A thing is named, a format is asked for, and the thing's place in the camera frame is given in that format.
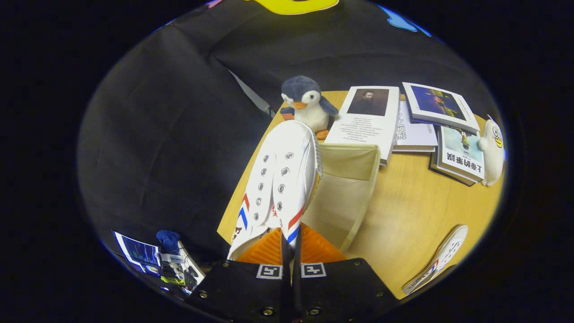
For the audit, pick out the plain white book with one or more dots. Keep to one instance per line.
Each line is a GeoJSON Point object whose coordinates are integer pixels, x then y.
{"type": "Point", "coordinates": [415, 134]}

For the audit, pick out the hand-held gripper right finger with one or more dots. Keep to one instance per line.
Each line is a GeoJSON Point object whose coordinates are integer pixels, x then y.
{"type": "Point", "coordinates": [332, 291]}

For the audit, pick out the white duck plush toy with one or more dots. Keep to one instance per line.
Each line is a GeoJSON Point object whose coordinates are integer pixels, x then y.
{"type": "Point", "coordinates": [491, 157]}

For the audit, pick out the white book with portrait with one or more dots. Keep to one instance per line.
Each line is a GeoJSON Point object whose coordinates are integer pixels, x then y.
{"type": "Point", "coordinates": [363, 130]}

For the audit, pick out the book with pale blue cover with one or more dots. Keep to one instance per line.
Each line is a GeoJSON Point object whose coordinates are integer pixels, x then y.
{"type": "Point", "coordinates": [462, 157]}

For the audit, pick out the white canvas shoe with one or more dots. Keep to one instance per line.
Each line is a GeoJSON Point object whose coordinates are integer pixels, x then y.
{"type": "Point", "coordinates": [441, 258]}
{"type": "Point", "coordinates": [278, 179]}

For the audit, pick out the grey penguin plush toy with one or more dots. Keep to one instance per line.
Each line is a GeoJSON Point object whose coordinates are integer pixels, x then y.
{"type": "Point", "coordinates": [309, 112]}

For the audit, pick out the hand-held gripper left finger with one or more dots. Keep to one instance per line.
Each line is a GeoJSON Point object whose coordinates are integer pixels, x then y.
{"type": "Point", "coordinates": [251, 291]}

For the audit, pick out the book with night photo cover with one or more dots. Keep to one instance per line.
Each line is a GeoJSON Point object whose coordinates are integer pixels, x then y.
{"type": "Point", "coordinates": [439, 105]}

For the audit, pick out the blue cloth lump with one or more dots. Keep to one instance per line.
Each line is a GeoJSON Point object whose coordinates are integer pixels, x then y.
{"type": "Point", "coordinates": [168, 241]}

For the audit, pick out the beige fabric storage box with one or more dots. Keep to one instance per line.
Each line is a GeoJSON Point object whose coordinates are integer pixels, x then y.
{"type": "Point", "coordinates": [341, 197]}

